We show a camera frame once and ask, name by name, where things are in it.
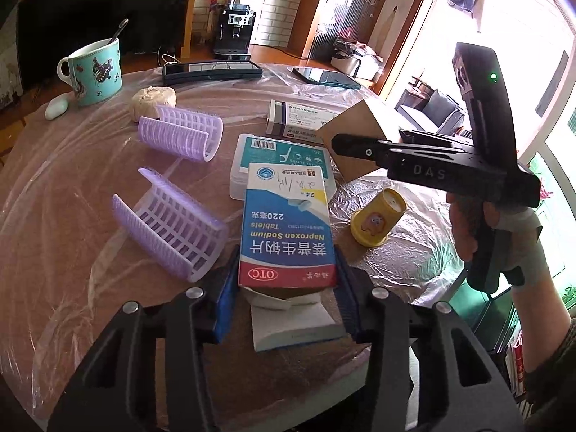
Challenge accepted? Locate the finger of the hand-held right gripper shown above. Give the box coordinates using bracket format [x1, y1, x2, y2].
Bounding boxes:
[332, 134, 393, 163]
[398, 129, 474, 145]

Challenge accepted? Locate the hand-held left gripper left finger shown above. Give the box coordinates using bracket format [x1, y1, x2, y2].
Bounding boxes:
[47, 245, 241, 432]

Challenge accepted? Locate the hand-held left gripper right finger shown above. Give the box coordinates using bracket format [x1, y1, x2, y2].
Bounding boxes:
[335, 252, 525, 432]

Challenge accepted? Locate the brown cardboard box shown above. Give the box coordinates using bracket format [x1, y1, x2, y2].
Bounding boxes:
[316, 98, 406, 181]

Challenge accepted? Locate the white and grey medicine box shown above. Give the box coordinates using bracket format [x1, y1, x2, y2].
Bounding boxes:
[265, 99, 348, 145]

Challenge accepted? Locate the blue and white medicine box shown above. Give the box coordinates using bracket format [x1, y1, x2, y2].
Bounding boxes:
[238, 162, 339, 289]

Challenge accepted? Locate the person's right forearm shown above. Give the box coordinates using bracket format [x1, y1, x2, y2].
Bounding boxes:
[513, 272, 576, 419]

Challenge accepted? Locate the person's right hand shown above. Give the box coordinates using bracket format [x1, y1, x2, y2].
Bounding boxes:
[445, 191, 548, 289]

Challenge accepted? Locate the dark grey sofa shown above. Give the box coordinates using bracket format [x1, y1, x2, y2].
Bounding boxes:
[398, 87, 466, 136]

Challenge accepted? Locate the white paper packet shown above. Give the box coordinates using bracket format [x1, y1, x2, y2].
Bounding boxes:
[243, 285, 348, 352]

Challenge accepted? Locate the yellow paper cup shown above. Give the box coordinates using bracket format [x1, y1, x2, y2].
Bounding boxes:
[351, 189, 408, 247]

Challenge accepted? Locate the black smartphone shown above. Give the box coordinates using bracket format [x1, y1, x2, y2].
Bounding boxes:
[292, 67, 362, 90]

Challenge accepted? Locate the purple plastic hair roller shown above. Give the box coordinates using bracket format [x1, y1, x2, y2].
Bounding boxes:
[137, 105, 224, 163]
[112, 167, 229, 283]

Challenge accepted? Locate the cluttered white storage box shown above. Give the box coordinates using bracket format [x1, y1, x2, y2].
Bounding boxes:
[330, 38, 386, 82]

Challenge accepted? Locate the clear plastic floss box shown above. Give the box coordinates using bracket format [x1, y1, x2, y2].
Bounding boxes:
[229, 134, 338, 201]

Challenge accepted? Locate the long dark blue case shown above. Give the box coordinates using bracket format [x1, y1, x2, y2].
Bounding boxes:
[162, 60, 263, 85]

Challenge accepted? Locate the black coffee machine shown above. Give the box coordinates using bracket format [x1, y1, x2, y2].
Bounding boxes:
[213, 2, 253, 60]

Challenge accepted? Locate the stack of books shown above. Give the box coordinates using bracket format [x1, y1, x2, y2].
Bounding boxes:
[499, 328, 532, 415]

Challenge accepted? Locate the paper-wrapped round tea cake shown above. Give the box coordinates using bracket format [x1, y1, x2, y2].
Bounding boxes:
[130, 86, 177, 122]

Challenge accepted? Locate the small white oval case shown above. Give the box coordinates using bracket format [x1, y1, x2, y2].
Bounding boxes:
[44, 96, 69, 120]

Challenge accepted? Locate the teal patterned mug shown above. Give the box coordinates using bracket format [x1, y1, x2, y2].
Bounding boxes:
[57, 37, 123, 107]

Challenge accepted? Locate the metal spoon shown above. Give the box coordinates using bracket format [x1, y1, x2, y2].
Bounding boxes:
[108, 18, 129, 46]

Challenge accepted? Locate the black television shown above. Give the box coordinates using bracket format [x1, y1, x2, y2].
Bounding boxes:
[15, 0, 201, 86]

